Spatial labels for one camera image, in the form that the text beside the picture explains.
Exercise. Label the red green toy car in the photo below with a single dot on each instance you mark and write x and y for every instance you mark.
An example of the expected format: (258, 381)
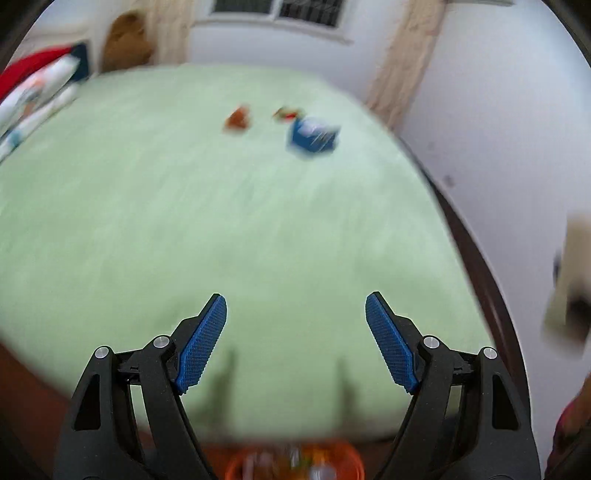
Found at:
(288, 114)

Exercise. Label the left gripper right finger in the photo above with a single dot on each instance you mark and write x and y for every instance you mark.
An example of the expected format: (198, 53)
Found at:
(466, 419)

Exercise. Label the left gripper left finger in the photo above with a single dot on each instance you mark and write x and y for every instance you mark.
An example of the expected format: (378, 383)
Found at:
(126, 419)

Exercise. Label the left floral curtain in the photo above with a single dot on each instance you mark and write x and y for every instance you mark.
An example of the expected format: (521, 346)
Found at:
(168, 24)

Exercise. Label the green bed blanket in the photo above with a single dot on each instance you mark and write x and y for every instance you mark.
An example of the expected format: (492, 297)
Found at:
(125, 211)

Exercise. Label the right floral curtain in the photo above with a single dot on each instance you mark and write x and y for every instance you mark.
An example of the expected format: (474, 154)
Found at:
(407, 58)

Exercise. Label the red pillow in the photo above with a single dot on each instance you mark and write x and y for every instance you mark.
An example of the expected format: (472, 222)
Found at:
(15, 73)

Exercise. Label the window with bars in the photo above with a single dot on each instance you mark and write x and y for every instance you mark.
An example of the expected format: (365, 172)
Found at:
(323, 19)

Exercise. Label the white cylindrical jar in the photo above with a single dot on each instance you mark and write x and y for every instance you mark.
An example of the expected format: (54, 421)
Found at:
(566, 324)

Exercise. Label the floral white pillow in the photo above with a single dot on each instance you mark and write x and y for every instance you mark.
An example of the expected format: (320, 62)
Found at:
(36, 90)

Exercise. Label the floral curtain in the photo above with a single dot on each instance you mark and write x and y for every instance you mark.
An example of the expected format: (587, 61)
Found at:
(168, 24)
(407, 58)

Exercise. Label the brown plush bear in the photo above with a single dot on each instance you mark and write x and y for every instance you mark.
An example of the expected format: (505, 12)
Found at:
(126, 45)

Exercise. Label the brown hamster plush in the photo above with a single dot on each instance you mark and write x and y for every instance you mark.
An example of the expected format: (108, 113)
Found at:
(238, 120)

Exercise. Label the blue tissue box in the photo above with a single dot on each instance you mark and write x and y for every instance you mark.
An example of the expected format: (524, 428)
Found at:
(312, 136)

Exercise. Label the orange round trash bin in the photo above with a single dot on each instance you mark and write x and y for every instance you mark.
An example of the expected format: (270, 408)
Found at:
(313, 460)

